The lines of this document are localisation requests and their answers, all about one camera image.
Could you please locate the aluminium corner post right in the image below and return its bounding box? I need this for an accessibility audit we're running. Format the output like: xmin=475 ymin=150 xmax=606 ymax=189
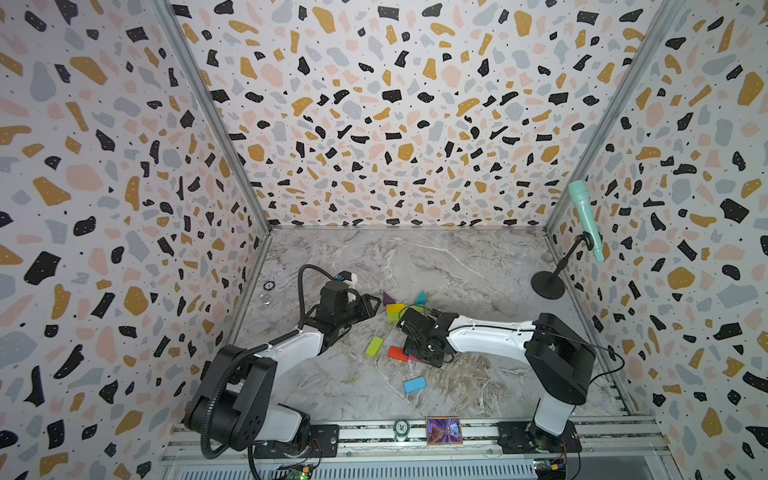
xmin=544 ymin=0 xmax=686 ymax=235

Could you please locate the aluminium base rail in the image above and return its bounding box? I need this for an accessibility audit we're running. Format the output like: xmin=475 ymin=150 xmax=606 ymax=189
xmin=154 ymin=416 xmax=682 ymax=479

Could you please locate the aluminium corner post left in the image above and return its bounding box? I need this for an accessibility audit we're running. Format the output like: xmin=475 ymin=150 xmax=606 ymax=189
xmin=149 ymin=0 xmax=271 ymax=237

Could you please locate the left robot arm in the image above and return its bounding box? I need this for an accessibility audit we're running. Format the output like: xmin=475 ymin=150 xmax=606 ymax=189
xmin=183 ymin=280 xmax=382 ymax=459

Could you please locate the mint green microphone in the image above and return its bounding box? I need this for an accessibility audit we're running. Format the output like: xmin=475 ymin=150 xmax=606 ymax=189
xmin=568 ymin=180 xmax=605 ymax=263

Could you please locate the red block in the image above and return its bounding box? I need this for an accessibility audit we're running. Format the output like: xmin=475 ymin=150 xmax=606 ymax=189
xmin=387 ymin=347 xmax=409 ymax=362

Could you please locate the teal triangular block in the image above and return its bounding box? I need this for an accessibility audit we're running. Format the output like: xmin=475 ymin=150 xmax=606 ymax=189
xmin=413 ymin=291 xmax=427 ymax=306

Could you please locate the aluminium corner post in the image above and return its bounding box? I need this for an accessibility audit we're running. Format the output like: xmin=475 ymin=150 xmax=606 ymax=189
xmin=544 ymin=0 xmax=686 ymax=235
xmin=149 ymin=0 xmax=271 ymax=237

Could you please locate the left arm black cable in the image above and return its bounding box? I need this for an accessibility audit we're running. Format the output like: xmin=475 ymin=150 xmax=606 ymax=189
xmin=297 ymin=263 xmax=337 ymax=328

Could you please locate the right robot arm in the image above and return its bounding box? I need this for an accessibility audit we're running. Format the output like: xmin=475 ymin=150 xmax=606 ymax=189
xmin=397 ymin=308 xmax=597 ymax=453

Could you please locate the yellow block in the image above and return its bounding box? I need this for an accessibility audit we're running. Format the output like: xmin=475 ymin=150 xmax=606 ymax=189
xmin=387 ymin=304 xmax=406 ymax=319

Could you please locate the colourful small screen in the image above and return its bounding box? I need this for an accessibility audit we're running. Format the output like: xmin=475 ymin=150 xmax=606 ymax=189
xmin=426 ymin=417 xmax=464 ymax=446

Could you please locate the light blue block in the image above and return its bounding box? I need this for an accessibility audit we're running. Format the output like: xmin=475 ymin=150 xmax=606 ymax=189
xmin=403 ymin=377 xmax=427 ymax=394

